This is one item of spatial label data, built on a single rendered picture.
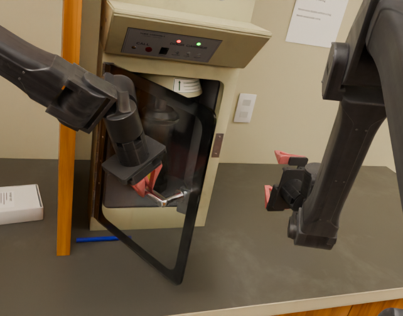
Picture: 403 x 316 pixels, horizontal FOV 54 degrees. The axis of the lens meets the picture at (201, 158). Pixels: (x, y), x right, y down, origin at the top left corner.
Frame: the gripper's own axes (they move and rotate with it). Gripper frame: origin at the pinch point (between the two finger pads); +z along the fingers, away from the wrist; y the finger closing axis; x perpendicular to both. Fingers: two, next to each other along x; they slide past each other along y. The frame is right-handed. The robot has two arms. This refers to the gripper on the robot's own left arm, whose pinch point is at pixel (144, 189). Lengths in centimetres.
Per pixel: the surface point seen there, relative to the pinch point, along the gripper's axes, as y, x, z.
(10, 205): 16.9, -37.9, 16.2
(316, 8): -98, -20, 7
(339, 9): -106, -15, 10
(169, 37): -20.5, -9.1, -20.0
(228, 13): -38.2, -8.6, -17.8
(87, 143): -17, -59, 31
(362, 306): -32, 38, 54
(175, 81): -25.2, -15.5, -5.1
